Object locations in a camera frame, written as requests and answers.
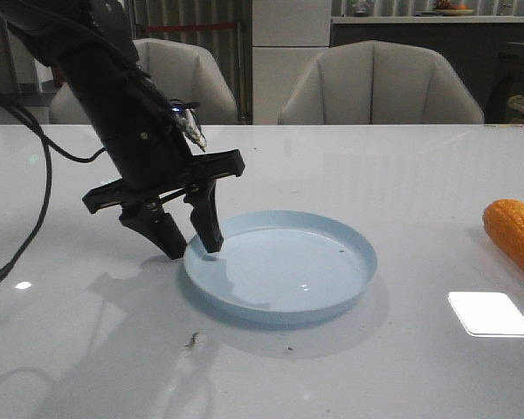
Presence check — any right grey upholstered chair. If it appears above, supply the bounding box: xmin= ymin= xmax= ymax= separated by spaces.
xmin=278 ymin=40 xmax=484 ymax=125

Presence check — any white drawer cabinet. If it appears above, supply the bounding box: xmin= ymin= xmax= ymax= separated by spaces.
xmin=252 ymin=1 xmax=332 ymax=125

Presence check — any dark grey counter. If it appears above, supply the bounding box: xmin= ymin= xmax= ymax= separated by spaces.
xmin=329 ymin=17 xmax=524 ymax=110

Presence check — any left grey upholstered chair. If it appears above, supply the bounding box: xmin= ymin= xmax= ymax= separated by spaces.
xmin=49 ymin=38 xmax=238 ymax=125

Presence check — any orange corn cob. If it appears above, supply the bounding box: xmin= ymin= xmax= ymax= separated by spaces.
xmin=482 ymin=199 xmax=524 ymax=272

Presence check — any dark side chair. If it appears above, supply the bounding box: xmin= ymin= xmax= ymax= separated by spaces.
xmin=484 ymin=42 xmax=524 ymax=124

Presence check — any fruit bowl on counter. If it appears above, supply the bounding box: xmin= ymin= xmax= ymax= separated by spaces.
xmin=433 ymin=0 xmax=475 ymax=17

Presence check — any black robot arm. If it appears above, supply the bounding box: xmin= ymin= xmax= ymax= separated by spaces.
xmin=0 ymin=1 xmax=245 ymax=259

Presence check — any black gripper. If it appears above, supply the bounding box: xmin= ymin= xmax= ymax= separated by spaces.
xmin=83 ymin=113 xmax=245 ymax=260

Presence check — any black cable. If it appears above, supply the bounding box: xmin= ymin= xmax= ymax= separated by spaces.
xmin=0 ymin=81 xmax=107 ymax=299

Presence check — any light blue round plate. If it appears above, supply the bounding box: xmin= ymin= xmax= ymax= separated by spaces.
xmin=183 ymin=210 xmax=377 ymax=326

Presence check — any red retractable barrier belt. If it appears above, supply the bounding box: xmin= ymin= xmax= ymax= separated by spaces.
xmin=142 ymin=21 xmax=240 ymax=33

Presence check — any grey upholstered chair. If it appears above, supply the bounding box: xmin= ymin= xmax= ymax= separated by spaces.
xmin=49 ymin=38 xmax=238 ymax=125
xmin=278 ymin=40 xmax=484 ymax=125

